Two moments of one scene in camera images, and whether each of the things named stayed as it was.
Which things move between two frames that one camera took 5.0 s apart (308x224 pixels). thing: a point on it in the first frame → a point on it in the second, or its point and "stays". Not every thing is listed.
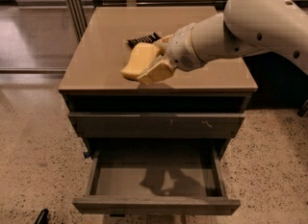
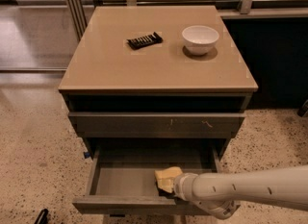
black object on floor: (42, 217) stays
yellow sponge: (143, 54) → (165, 179)
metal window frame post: (74, 1) stays
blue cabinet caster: (87, 154) stays
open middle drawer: (157, 181) stays
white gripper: (180, 51) → (180, 186)
